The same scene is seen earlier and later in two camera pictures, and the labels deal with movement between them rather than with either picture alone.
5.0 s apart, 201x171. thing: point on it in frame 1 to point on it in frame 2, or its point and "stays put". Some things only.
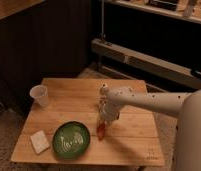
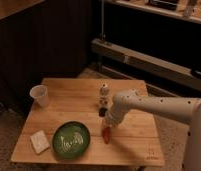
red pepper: [101, 129] to [106, 132]
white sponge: [39, 141] stays put
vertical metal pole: [102, 18] stays put
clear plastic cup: [39, 94] stays put
